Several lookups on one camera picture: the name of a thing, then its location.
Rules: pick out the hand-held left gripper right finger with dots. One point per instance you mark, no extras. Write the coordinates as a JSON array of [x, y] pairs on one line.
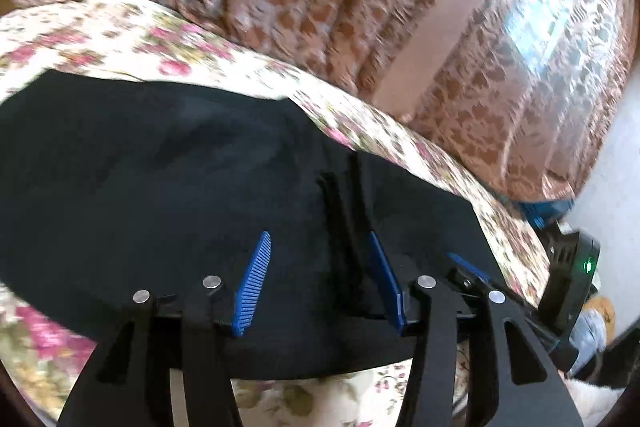
[[386, 279]]

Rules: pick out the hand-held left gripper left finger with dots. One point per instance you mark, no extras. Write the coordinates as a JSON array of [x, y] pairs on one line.
[[255, 277]]

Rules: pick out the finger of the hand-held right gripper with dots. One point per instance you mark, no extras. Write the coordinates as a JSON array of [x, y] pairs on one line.
[[467, 269]]

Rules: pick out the black embroidered pants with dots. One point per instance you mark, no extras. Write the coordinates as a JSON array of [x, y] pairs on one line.
[[150, 182]]

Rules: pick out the orange and blue cloth item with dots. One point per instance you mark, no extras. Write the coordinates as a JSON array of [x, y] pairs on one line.
[[595, 322]]

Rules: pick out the blue plastic object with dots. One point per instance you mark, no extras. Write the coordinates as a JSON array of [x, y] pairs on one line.
[[545, 213]]

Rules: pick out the floral bedsheet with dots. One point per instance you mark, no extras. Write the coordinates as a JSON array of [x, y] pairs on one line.
[[100, 37]]

